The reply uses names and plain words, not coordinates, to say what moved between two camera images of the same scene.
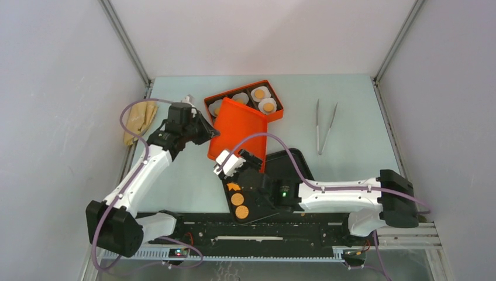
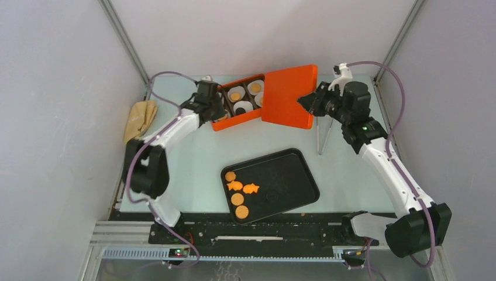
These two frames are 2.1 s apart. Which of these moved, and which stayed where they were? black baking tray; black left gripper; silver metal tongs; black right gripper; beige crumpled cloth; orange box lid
Moved: black left gripper; black right gripper; orange box lid
Stayed: silver metal tongs; beige crumpled cloth; black baking tray
